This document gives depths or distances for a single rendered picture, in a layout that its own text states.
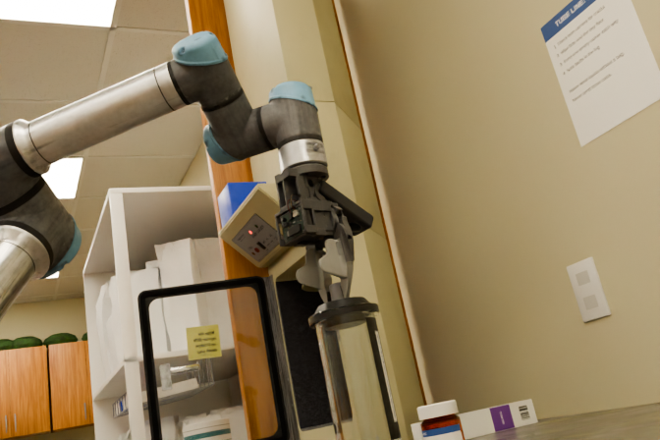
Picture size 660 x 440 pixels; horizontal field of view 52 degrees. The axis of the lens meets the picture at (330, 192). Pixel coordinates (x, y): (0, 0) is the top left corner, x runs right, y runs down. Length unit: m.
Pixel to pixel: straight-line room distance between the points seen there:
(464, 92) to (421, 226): 0.39
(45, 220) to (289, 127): 0.43
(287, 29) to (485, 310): 0.82
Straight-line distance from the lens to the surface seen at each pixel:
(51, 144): 1.15
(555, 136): 1.46
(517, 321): 1.58
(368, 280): 1.44
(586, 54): 1.42
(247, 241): 1.62
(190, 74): 1.08
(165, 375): 1.61
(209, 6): 2.09
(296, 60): 1.60
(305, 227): 0.99
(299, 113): 1.08
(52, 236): 1.20
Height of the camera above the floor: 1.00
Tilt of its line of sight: 19 degrees up
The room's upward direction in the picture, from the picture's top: 12 degrees counter-clockwise
